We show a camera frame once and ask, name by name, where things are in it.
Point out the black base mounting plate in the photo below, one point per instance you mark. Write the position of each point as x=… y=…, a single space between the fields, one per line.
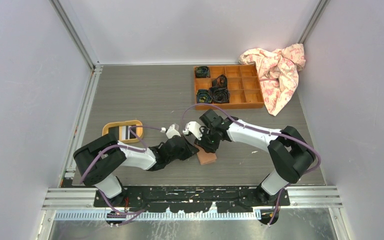
x=197 y=199

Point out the wooden compartment organizer box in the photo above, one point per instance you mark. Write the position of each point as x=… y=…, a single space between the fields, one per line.
x=243 y=85

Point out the silver striped credit card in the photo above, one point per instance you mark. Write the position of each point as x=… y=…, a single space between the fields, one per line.
x=127 y=133

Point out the pink floral crumpled cloth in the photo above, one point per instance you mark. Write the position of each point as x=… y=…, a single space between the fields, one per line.
x=277 y=72

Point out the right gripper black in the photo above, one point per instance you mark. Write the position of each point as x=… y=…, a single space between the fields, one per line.
x=202 y=143

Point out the black card in tray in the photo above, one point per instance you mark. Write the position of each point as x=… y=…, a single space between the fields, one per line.
x=115 y=131

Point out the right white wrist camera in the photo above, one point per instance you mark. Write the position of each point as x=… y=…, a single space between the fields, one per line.
x=193 y=128

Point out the rolled dark tie bottom-middle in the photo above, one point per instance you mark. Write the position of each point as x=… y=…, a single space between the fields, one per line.
x=219 y=95

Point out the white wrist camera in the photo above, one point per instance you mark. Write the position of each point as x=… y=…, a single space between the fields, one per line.
x=172 y=131
x=193 y=128

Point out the brown leather card holder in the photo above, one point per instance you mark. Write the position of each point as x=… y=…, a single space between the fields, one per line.
x=205 y=158

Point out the aluminium frame rail front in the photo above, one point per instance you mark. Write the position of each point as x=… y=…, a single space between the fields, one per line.
x=88 y=204

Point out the rolled dark tie middle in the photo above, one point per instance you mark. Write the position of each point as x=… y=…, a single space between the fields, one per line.
x=220 y=82

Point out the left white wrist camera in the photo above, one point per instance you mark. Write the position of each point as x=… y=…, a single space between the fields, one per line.
x=172 y=131

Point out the rolled dark tie top-left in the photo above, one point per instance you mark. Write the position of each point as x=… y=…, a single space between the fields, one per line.
x=202 y=72

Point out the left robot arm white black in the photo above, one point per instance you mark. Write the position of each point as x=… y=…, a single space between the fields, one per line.
x=97 y=160

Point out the rolled dark tie bottom-left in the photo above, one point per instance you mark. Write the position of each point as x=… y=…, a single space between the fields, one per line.
x=203 y=96

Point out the yellow oval card tray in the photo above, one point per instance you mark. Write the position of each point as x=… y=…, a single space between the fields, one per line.
x=139 y=131

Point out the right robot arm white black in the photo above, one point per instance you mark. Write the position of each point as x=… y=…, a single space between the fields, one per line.
x=287 y=149

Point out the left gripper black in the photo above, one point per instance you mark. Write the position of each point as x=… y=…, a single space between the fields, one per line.
x=190 y=150

